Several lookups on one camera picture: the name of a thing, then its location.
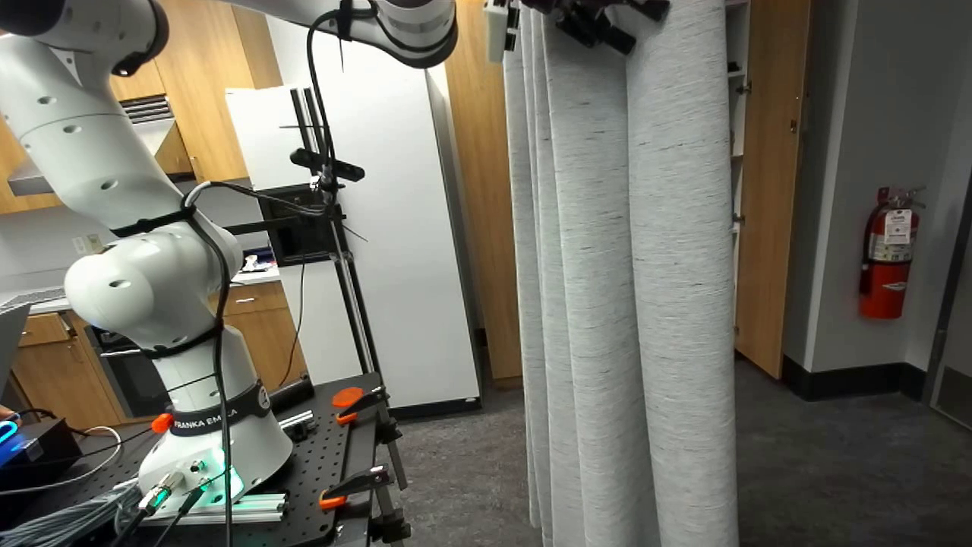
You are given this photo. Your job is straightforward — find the range hood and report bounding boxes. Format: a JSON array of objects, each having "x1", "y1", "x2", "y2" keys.
[{"x1": 7, "y1": 93, "x2": 195, "y2": 198}]

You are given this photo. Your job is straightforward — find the grey white curtain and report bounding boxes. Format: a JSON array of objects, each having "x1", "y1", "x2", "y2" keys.
[{"x1": 503, "y1": 0, "x2": 740, "y2": 547}]

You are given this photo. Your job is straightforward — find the red fire extinguisher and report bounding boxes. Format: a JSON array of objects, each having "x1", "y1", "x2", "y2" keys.
[{"x1": 858, "y1": 186, "x2": 927, "y2": 321}]

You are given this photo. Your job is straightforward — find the wooden wall cabinets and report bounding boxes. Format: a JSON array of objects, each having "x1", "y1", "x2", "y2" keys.
[{"x1": 0, "y1": 0, "x2": 283, "y2": 215}]

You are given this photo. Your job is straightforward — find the built-in oven door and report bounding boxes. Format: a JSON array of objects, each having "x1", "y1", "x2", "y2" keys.
[{"x1": 90, "y1": 325, "x2": 172, "y2": 419}]

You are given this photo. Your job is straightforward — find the orange black clamp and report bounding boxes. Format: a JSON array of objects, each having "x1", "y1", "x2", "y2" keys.
[
  {"x1": 318, "y1": 466, "x2": 393, "y2": 511},
  {"x1": 333, "y1": 386, "x2": 390, "y2": 425}
]

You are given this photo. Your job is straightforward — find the wooden base cabinets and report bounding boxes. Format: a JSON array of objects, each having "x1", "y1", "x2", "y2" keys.
[{"x1": 11, "y1": 280, "x2": 309, "y2": 430}]

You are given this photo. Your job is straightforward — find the coil of grey cable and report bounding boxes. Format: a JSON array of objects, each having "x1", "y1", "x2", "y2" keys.
[{"x1": 0, "y1": 477, "x2": 147, "y2": 547}]

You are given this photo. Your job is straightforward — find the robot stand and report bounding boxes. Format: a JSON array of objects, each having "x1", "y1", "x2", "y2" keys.
[{"x1": 0, "y1": 372, "x2": 412, "y2": 547}]

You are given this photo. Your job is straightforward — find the black box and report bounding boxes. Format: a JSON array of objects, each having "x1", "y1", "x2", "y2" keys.
[{"x1": 0, "y1": 417, "x2": 84, "y2": 489}]

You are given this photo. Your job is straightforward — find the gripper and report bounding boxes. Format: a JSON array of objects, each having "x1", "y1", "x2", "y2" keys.
[{"x1": 522, "y1": 0, "x2": 671, "y2": 55}]

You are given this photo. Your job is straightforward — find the white refrigerator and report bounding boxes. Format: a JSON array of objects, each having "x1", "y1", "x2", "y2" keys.
[{"x1": 226, "y1": 15, "x2": 481, "y2": 417}]

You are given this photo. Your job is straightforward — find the camera on tripod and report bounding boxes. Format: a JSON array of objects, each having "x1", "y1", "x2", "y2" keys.
[{"x1": 289, "y1": 87, "x2": 383, "y2": 377}]

